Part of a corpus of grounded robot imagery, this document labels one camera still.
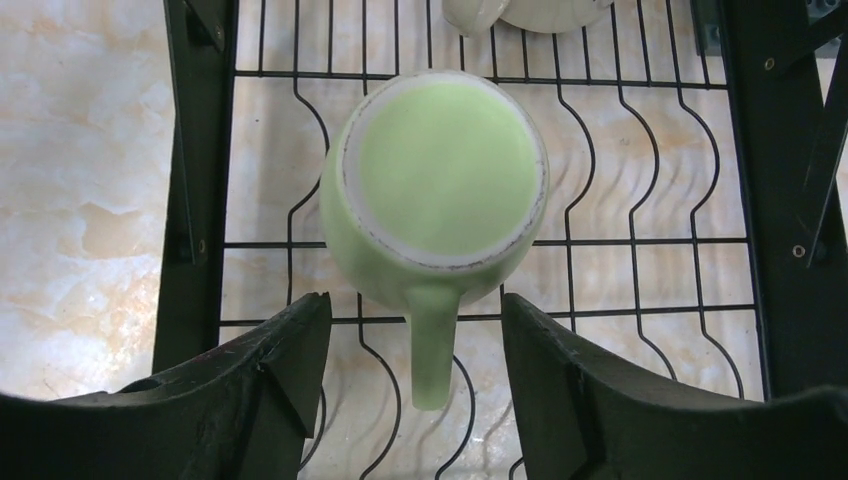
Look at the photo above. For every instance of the beige mug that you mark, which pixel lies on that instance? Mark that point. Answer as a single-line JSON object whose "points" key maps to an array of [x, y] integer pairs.
{"points": [[473, 17]]}

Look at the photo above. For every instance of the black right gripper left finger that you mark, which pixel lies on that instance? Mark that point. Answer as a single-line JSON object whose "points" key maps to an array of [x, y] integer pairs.
{"points": [[242, 410]]}

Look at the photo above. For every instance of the black wire dish rack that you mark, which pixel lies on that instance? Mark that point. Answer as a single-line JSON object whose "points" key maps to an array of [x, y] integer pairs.
{"points": [[668, 238]]}

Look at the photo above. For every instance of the green white mug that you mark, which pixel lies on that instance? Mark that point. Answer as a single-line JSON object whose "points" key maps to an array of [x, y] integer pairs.
{"points": [[430, 197]]}

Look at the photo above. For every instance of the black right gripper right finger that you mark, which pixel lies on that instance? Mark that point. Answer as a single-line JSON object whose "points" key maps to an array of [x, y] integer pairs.
{"points": [[583, 412]]}

